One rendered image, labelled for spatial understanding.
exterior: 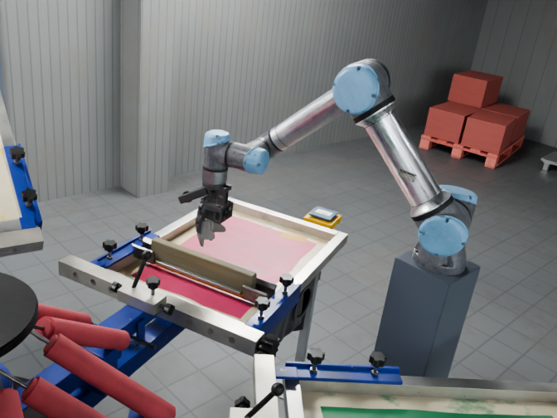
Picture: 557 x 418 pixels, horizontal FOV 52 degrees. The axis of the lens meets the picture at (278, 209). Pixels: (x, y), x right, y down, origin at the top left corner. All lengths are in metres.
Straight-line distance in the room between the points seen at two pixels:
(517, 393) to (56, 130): 3.79
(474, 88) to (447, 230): 6.26
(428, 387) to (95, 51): 3.71
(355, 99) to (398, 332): 0.73
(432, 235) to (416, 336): 0.39
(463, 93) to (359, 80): 6.33
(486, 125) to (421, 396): 5.60
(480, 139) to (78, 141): 4.46
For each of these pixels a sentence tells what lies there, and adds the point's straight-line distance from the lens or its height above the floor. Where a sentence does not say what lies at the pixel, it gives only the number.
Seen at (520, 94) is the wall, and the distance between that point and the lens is 8.81.
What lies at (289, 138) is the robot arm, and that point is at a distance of 1.66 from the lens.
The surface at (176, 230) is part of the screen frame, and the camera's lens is 2.15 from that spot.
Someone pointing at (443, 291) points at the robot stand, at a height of 1.17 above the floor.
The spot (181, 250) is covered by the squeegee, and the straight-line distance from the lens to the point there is 1.85.
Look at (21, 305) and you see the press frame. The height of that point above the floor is 1.32.
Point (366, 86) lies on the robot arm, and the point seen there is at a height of 1.69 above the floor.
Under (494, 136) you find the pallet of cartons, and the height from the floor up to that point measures 0.36.
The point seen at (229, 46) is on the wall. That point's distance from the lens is 5.35.
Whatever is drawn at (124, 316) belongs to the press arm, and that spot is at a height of 1.04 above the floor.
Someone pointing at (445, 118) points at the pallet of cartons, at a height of 0.42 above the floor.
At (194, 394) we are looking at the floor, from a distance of 2.88.
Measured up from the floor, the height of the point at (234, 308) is 0.95.
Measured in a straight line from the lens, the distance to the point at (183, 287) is 1.85.
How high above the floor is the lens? 1.95
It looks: 24 degrees down
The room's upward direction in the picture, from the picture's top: 7 degrees clockwise
